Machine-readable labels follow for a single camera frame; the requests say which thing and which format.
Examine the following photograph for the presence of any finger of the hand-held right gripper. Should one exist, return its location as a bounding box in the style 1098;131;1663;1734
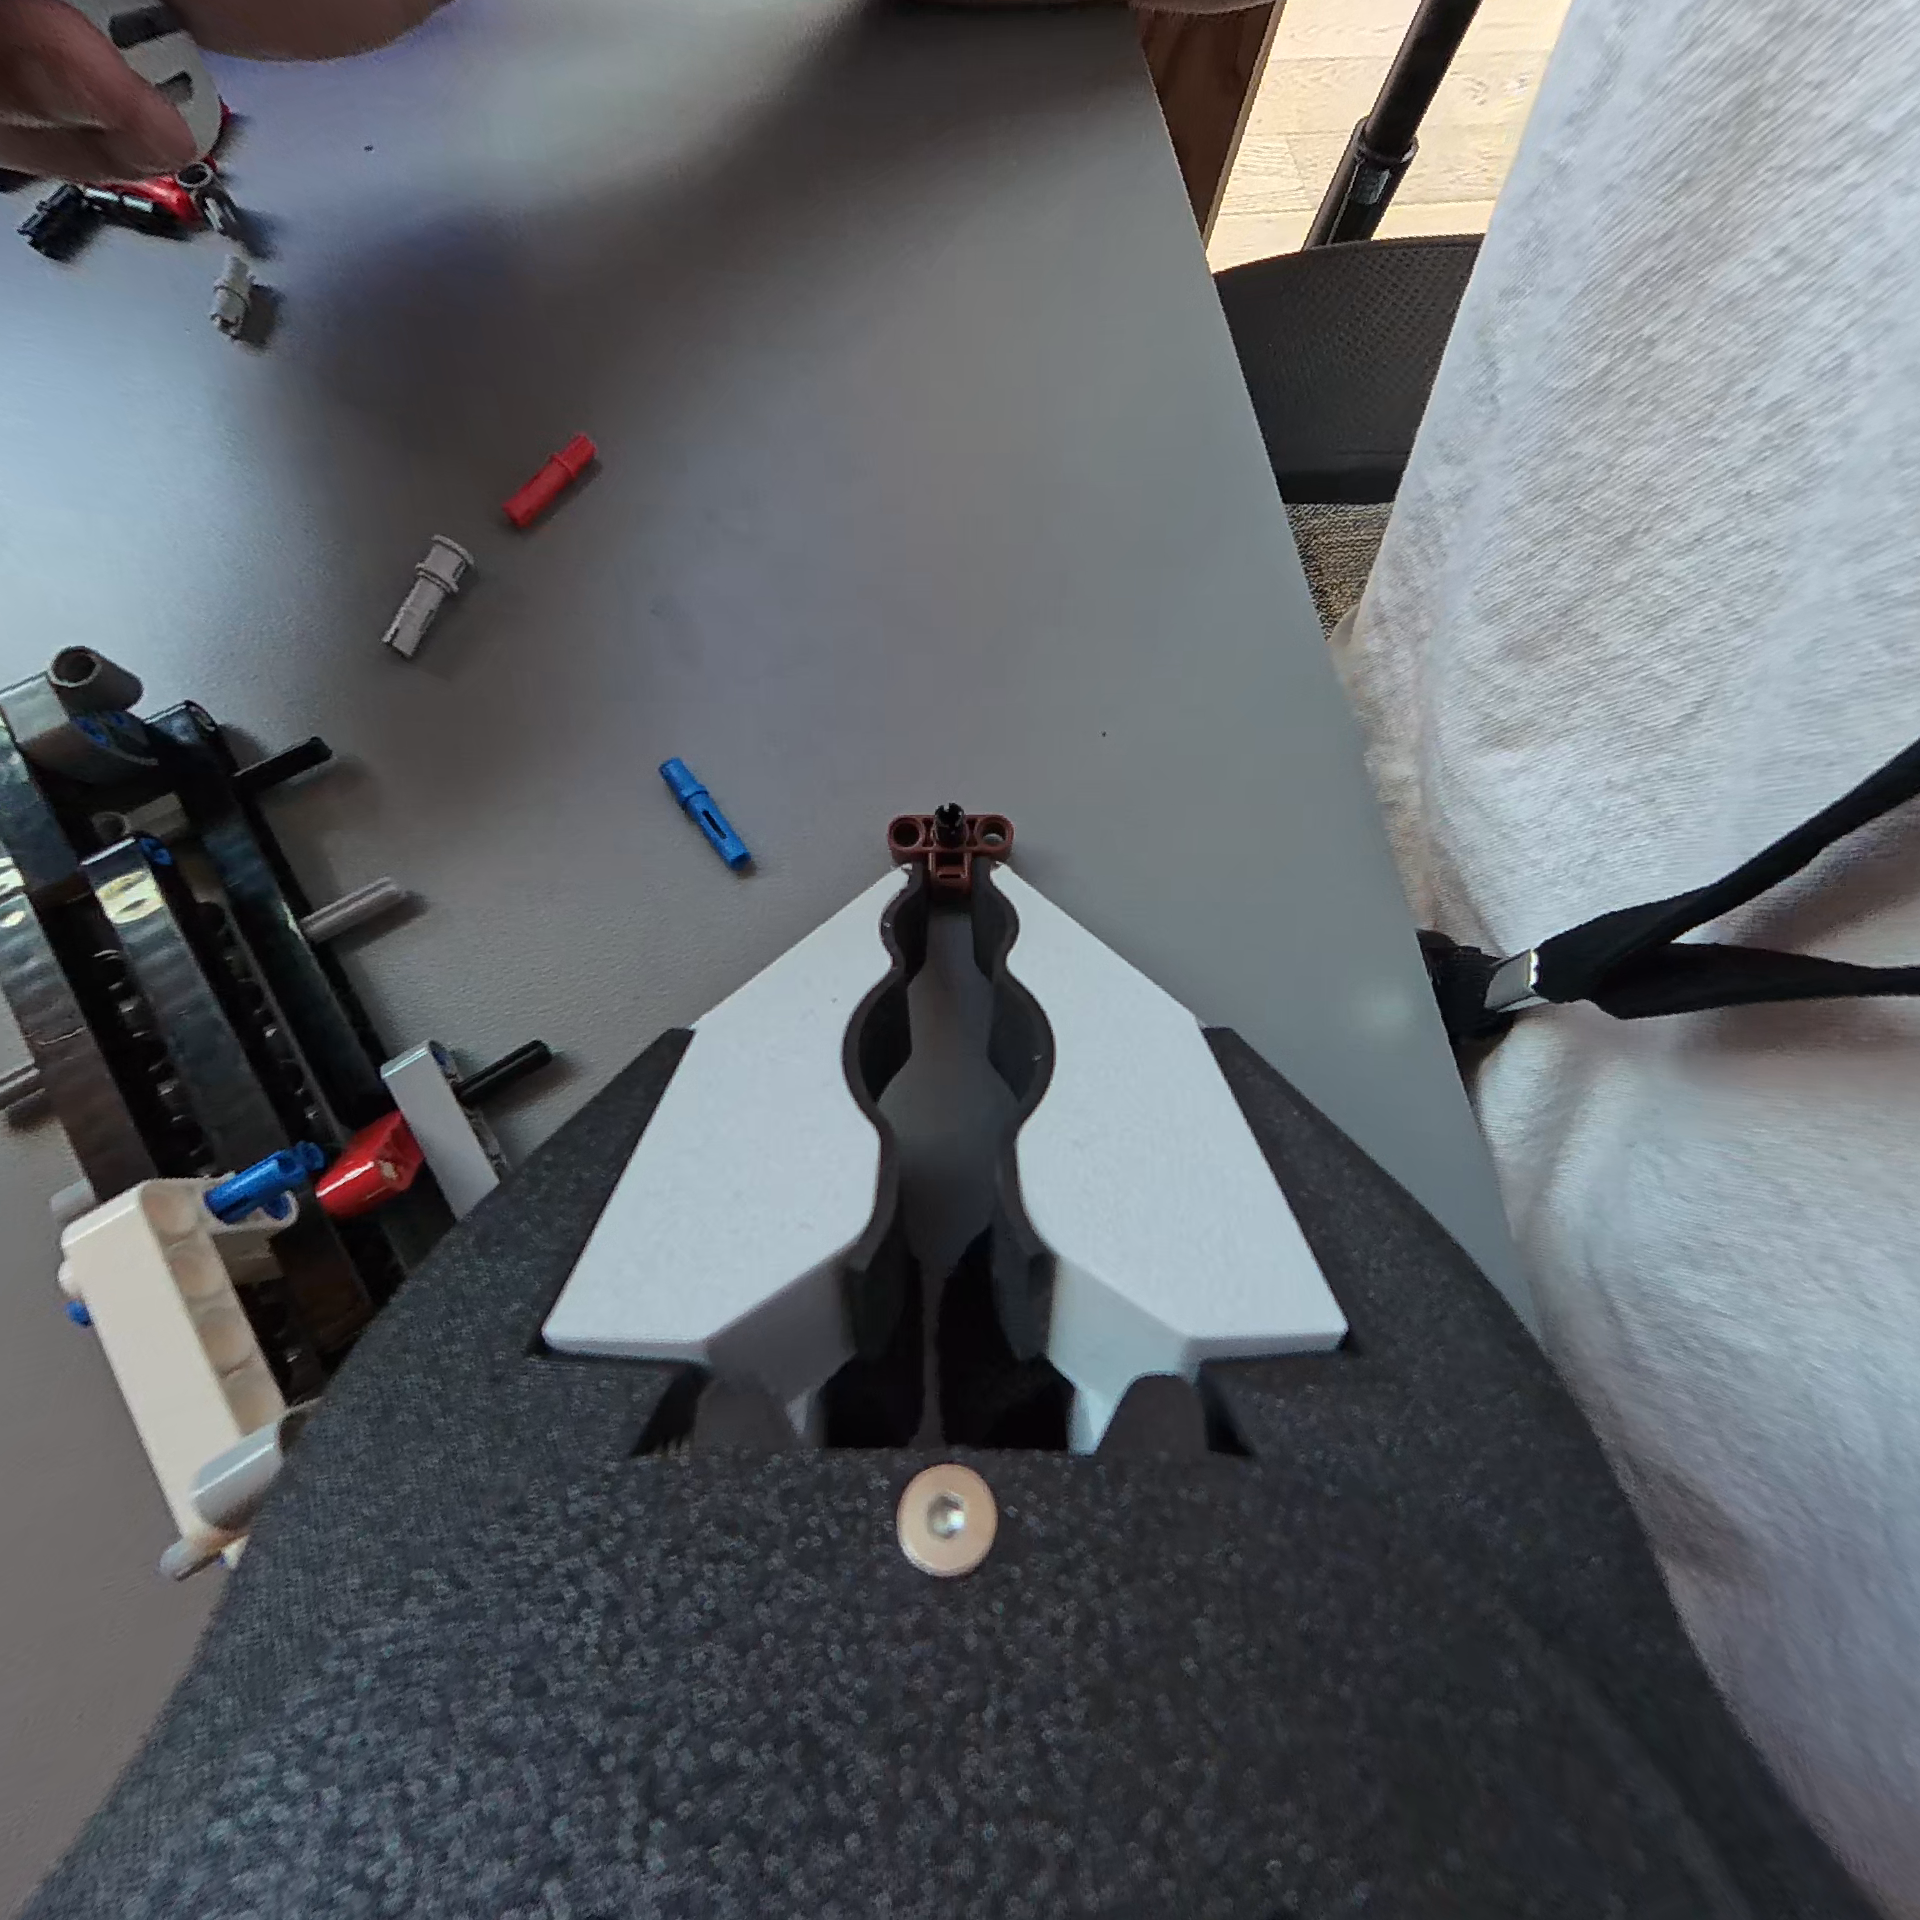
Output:
94;0;226;155

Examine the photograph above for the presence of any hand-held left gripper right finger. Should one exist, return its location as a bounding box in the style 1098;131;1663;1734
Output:
971;864;1353;1456

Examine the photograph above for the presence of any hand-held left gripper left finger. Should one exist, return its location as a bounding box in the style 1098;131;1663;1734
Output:
540;865;940;1454

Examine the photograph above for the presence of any brown lego connector piece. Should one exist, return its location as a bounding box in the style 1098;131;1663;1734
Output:
885;801;1018;897

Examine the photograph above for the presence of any lego truck chassis assembly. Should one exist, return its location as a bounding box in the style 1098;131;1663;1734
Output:
0;644;558;1583

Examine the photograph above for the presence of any blue lego pin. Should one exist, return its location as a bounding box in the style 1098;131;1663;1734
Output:
659;756;753;876

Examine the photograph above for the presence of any red lego pin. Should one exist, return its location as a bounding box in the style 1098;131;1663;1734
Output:
501;432;601;529

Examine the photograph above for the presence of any person's right hand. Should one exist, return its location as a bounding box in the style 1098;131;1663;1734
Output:
0;0;204;184

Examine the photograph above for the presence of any black mesh chair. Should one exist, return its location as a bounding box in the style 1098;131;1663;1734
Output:
1212;231;1491;633

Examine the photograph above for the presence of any black tripod leg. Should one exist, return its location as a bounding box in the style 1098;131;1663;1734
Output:
1303;0;1487;249

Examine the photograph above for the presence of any black harness strap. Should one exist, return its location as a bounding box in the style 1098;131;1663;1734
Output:
1418;743;1920;1045

